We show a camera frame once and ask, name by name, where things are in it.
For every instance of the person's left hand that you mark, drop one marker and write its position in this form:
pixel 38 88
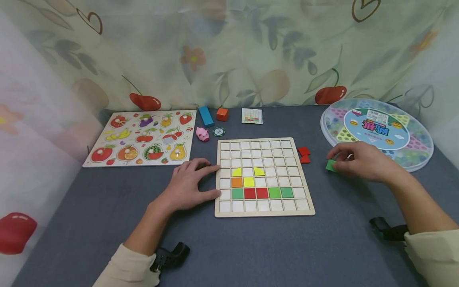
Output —
pixel 183 189

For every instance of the person's right hand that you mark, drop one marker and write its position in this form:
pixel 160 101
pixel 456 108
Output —
pixel 369 163

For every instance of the person's left middle finger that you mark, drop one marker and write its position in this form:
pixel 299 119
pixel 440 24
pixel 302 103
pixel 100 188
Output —
pixel 200 162

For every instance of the person's right index finger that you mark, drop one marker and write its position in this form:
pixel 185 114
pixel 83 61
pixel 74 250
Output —
pixel 340 150

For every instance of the person's left index finger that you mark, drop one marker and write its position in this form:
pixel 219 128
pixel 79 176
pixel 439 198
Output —
pixel 209 170

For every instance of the person's left ring finger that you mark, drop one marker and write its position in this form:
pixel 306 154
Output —
pixel 184 166

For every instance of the person's right thumb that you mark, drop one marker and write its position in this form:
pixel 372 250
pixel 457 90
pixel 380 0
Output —
pixel 344 169

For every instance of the person's left thumb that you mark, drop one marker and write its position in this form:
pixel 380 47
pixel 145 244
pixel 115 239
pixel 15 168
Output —
pixel 208 196

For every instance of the person's left little finger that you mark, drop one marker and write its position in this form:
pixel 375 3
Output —
pixel 176 171

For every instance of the green square tile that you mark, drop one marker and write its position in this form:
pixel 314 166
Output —
pixel 330 166
pixel 274 193
pixel 237 194
pixel 287 192

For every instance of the wooden grid board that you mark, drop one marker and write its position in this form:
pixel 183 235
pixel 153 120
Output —
pixel 276 207

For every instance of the person's right forearm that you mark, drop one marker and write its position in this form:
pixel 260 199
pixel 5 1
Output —
pixel 423 215

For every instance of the person's left forearm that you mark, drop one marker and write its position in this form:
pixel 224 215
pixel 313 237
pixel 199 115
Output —
pixel 138 247

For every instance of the yellow quarter-circle tile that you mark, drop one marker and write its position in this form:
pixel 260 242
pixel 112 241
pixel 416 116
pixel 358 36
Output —
pixel 237 173
pixel 259 172

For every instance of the pink pig toy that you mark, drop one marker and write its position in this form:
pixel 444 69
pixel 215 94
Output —
pixel 203 134

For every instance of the orange square tile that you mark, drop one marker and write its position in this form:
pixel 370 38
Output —
pixel 237 182

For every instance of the dark green poker chip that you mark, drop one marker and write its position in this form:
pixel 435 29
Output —
pixel 219 132

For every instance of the red square tile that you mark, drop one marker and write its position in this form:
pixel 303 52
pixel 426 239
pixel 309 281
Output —
pixel 250 193
pixel 305 160
pixel 262 193
pixel 304 151

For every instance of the yellow square tile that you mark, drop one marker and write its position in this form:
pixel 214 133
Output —
pixel 249 182

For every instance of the round marble game box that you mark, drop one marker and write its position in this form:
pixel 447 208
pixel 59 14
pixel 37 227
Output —
pixel 376 127

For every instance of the blue rectangular block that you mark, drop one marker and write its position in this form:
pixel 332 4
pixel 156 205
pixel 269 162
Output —
pixel 206 116

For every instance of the fruit peg puzzle board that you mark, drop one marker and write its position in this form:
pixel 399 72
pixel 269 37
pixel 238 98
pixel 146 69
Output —
pixel 140 139

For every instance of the orange cube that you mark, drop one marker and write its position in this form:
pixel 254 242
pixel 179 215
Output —
pixel 222 114

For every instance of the white pattern card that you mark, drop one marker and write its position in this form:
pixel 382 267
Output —
pixel 252 116

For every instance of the black wrist band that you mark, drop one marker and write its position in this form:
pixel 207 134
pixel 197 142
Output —
pixel 170 255
pixel 389 230

